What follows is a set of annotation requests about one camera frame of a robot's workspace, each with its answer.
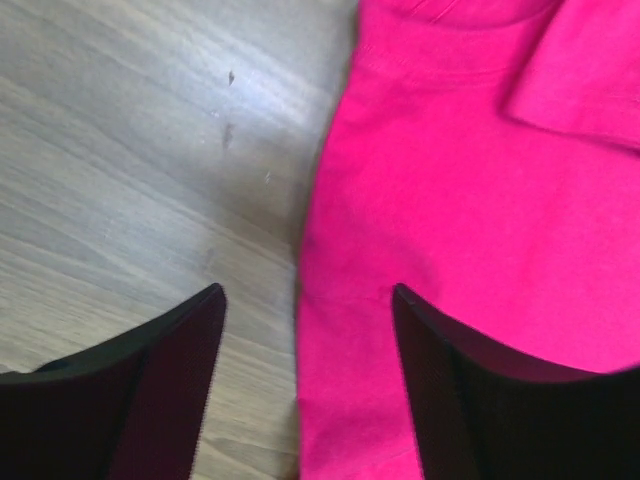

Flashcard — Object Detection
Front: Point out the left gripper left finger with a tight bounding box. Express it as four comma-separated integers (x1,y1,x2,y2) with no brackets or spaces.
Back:
1,284,227,479

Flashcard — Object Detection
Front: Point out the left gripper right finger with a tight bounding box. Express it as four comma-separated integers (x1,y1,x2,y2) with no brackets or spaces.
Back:
392,285,639,479

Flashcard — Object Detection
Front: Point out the pink t shirt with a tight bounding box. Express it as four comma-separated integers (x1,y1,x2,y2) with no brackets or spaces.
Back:
296,1,639,479

